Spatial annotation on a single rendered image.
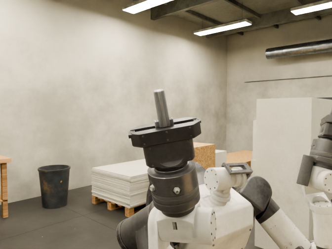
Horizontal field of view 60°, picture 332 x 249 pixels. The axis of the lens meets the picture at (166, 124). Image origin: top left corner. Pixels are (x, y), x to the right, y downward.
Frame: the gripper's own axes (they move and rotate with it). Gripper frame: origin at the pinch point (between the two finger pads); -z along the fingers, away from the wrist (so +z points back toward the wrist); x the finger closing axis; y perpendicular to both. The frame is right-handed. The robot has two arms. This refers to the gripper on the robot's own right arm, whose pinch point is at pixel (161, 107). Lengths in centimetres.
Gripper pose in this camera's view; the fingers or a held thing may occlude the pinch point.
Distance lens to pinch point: 48.7
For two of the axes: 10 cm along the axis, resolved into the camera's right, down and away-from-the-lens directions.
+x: 9.8, -1.8, 0.6
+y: 1.1, 2.6, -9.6
